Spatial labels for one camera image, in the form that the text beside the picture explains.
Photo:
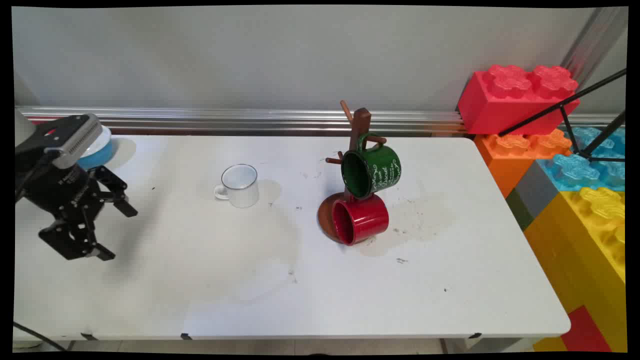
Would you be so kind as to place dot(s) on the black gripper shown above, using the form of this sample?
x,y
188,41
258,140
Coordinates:
x,y
62,190

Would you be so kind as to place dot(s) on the green mug with white print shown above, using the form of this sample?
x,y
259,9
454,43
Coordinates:
x,y
377,170

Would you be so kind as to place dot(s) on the blue and white bowl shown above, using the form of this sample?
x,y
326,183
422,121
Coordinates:
x,y
100,150

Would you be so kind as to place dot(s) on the white enamel mug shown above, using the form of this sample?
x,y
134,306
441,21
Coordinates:
x,y
241,190

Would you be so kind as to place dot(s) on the red mug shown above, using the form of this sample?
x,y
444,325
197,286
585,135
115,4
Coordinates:
x,y
365,220

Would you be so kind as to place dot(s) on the brown wooden mug tree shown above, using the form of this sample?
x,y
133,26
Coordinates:
x,y
361,122

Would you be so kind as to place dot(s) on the large orange toy brick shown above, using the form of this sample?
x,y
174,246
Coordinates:
x,y
505,160

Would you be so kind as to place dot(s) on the large red toy brick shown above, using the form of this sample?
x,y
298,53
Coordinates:
x,y
500,105

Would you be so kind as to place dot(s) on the large dark green toy brick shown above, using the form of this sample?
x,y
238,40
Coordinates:
x,y
519,210

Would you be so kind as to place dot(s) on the large grey toy brick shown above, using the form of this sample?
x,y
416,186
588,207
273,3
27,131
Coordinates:
x,y
535,192

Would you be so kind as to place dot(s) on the large light blue toy brick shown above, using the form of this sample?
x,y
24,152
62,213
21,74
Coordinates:
x,y
575,170

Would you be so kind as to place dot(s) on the black tripod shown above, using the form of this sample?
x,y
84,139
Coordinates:
x,y
567,105

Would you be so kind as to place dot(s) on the large yellow toy brick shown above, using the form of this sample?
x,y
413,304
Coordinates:
x,y
580,250

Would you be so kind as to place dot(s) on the small red toy brick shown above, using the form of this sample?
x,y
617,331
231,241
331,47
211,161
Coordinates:
x,y
585,330

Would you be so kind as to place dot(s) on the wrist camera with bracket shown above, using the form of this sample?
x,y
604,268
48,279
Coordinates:
x,y
75,137

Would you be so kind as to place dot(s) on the aluminium rail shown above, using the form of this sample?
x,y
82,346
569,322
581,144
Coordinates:
x,y
250,120

